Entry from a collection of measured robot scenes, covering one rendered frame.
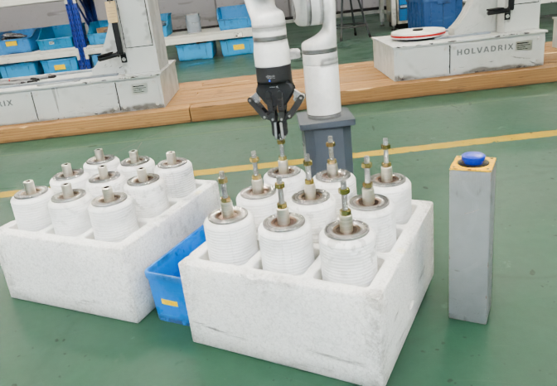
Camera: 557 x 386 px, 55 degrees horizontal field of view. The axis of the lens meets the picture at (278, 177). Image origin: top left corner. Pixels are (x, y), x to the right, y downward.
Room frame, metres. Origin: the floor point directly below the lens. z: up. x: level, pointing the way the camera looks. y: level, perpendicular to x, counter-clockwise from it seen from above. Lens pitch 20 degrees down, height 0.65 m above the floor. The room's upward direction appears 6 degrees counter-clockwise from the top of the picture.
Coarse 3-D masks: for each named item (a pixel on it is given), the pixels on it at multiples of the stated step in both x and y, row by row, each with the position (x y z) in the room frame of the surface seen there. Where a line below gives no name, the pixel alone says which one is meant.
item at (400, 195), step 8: (408, 184) 0.98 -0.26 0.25; (376, 192) 0.97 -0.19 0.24; (384, 192) 0.96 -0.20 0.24; (392, 192) 0.96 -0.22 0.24; (400, 192) 0.97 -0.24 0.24; (408, 192) 0.98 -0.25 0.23; (392, 200) 0.96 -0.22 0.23; (400, 200) 0.97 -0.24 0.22; (408, 200) 0.98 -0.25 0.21; (400, 208) 0.96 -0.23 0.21; (408, 208) 0.98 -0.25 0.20; (400, 216) 0.96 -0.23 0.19; (408, 216) 0.98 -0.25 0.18
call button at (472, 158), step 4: (464, 152) 0.90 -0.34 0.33; (468, 152) 0.90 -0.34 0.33; (472, 152) 0.90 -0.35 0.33; (476, 152) 0.89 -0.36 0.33; (480, 152) 0.89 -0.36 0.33; (464, 156) 0.88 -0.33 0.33; (468, 156) 0.88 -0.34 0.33; (472, 156) 0.88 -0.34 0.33; (476, 156) 0.88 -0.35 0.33; (480, 156) 0.87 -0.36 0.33; (484, 156) 0.88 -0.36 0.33; (464, 160) 0.88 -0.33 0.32; (468, 160) 0.87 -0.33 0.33; (472, 160) 0.87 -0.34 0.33; (476, 160) 0.87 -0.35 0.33; (480, 160) 0.87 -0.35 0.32; (484, 160) 0.87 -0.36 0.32; (468, 164) 0.88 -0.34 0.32; (472, 164) 0.87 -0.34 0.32; (476, 164) 0.87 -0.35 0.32
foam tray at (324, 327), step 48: (432, 240) 1.02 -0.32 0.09; (192, 288) 0.88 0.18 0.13; (240, 288) 0.82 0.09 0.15; (288, 288) 0.78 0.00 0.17; (336, 288) 0.74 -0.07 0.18; (384, 288) 0.73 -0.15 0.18; (192, 336) 0.89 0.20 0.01; (240, 336) 0.83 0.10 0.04; (288, 336) 0.78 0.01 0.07; (336, 336) 0.74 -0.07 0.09; (384, 336) 0.71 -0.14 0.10; (384, 384) 0.70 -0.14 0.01
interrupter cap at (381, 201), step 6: (354, 198) 0.93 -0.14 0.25; (360, 198) 0.93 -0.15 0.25; (378, 198) 0.92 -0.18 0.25; (384, 198) 0.91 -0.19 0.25; (348, 204) 0.91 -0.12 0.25; (354, 204) 0.90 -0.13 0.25; (360, 204) 0.91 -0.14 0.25; (378, 204) 0.89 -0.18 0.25; (384, 204) 0.89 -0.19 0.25; (360, 210) 0.88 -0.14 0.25; (366, 210) 0.87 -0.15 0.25; (372, 210) 0.87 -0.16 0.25
